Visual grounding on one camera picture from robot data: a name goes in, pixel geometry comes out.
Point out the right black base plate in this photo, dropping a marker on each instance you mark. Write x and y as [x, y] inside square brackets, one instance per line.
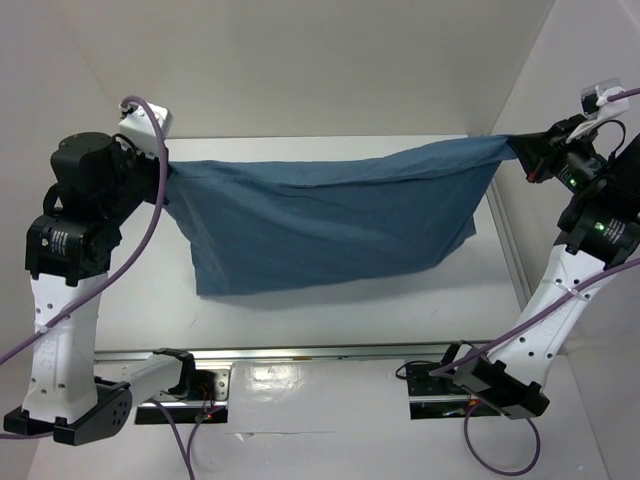
[436, 398]

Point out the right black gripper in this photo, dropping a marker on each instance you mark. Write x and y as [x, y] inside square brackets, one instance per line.
[540, 152]

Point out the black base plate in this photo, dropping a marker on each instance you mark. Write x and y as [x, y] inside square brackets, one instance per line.
[436, 398]
[206, 401]

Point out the blue pillowcase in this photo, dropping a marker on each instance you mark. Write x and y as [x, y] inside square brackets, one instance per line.
[256, 227]

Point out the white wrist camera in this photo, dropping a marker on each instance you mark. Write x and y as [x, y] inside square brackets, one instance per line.
[598, 108]
[136, 126]

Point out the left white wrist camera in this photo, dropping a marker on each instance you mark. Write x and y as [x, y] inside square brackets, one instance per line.
[136, 126]

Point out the aluminium side rail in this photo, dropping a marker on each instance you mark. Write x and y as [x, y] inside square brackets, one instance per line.
[509, 245]

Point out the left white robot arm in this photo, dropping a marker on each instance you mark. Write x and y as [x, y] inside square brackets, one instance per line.
[66, 400]

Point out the aluminium front rail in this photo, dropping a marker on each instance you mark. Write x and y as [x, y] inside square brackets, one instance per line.
[317, 353]

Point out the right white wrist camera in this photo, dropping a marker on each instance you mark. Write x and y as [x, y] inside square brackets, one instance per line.
[598, 108]

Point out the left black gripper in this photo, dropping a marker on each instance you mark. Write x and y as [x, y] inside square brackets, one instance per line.
[125, 148]

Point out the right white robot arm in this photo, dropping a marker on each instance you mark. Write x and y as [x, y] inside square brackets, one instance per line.
[509, 373]

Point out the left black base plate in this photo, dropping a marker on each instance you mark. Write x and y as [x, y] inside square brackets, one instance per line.
[206, 401]

